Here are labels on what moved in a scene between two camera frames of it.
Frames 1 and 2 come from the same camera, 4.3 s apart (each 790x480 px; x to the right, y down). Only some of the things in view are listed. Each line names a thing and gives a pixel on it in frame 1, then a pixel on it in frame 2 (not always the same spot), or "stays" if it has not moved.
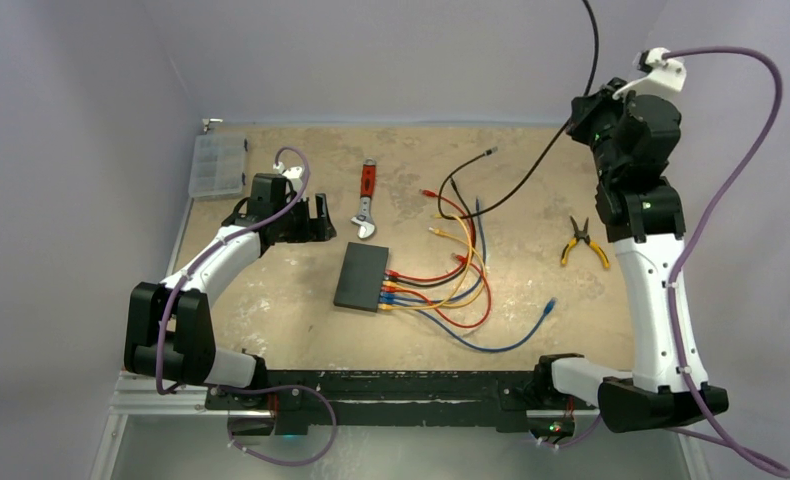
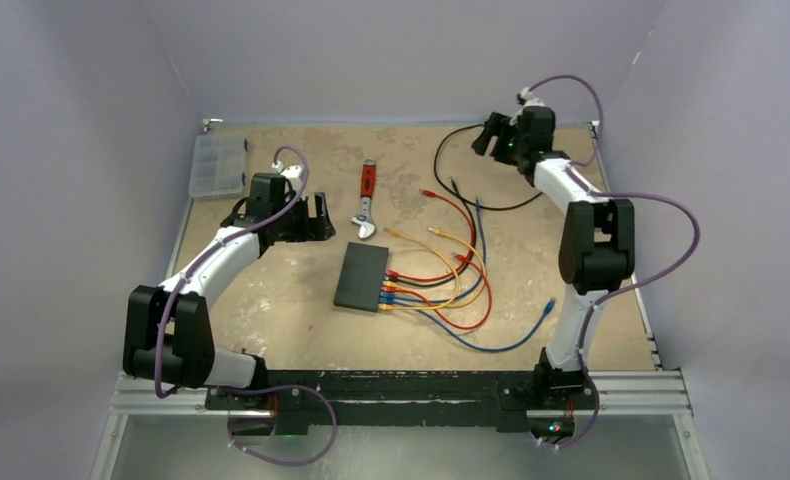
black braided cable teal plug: x=597 y=46 → x=456 y=195
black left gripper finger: x=321 y=208 stays
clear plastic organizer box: x=218 y=164 stays
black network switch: x=361 y=277 stays
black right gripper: x=590 y=107 → x=495 y=127
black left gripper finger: x=320 y=229 stays
